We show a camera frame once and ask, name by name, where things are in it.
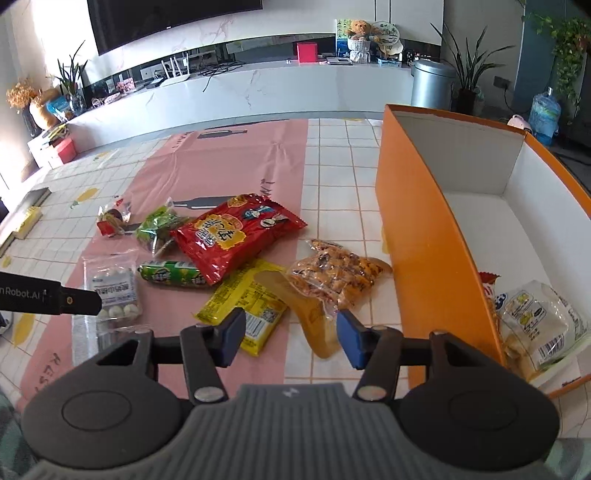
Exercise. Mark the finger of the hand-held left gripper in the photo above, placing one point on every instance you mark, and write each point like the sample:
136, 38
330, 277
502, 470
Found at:
83, 302

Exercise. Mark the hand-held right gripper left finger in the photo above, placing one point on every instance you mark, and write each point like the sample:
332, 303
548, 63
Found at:
231, 337

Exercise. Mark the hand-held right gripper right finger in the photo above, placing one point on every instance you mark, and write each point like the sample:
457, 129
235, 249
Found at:
351, 339

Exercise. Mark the clear packet of white balls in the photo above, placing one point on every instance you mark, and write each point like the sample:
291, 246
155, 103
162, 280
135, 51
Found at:
113, 281

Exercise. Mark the yellow snack packet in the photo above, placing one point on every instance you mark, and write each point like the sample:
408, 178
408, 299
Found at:
240, 286

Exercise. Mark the amber clear nut packet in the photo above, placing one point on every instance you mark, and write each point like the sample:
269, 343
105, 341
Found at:
332, 272

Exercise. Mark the small clear chestnut packet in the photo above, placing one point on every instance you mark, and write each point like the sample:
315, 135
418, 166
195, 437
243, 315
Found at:
111, 221

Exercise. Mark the green roll snack packet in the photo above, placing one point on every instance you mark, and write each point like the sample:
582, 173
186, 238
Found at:
166, 273

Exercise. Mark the red chip packet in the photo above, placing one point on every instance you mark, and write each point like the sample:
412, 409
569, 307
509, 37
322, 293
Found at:
231, 235

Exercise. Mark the green vegetable snack packet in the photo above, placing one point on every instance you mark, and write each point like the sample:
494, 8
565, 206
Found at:
154, 226

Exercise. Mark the orange cardboard box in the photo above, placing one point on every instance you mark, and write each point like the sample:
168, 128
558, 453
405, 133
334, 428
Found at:
415, 207

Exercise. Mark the red storage box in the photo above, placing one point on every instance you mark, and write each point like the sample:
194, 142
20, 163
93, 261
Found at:
64, 151

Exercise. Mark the red and white packet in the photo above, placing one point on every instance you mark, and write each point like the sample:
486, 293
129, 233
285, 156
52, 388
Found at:
488, 282

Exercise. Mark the checked white tablecloth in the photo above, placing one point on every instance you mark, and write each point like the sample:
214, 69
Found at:
337, 184

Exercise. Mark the pink table runner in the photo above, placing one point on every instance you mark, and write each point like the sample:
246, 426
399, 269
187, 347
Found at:
207, 161

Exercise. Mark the white bun packet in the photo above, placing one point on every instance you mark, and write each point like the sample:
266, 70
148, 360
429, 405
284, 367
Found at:
535, 314

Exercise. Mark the orange dried flowers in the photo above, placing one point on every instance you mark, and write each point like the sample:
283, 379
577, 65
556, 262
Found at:
21, 94

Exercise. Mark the green plant in glass vase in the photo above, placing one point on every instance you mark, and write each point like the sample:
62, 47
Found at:
76, 99

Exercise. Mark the white router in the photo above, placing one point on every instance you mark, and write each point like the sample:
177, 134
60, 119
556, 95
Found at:
175, 78

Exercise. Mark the long white console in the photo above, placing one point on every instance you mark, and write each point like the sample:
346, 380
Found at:
277, 92

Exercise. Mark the silver trash can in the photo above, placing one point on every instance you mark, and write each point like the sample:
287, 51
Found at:
431, 87

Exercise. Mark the potted long-leaf plant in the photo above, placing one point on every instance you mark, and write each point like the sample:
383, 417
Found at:
466, 99

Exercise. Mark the small pink heater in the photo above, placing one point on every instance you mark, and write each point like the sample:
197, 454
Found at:
518, 123

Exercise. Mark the grey tablet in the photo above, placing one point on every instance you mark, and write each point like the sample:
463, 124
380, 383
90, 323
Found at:
337, 60

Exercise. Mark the red square box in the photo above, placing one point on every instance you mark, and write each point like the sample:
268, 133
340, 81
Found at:
307, 52

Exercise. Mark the black television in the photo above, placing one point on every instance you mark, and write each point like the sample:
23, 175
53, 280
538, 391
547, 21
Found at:
161, 23

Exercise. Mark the teddy bear bouquet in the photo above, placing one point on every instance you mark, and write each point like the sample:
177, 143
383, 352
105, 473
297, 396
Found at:
359, 44

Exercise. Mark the blue water bottle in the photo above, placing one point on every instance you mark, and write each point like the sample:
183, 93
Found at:
545, 115

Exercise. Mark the round white hand fan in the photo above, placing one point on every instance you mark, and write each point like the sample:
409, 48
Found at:
388, 39

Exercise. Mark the blue green poster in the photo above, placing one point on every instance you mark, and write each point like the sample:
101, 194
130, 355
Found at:
340, 37

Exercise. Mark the trailing green vine plant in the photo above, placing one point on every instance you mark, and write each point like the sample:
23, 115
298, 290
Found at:
568, 50

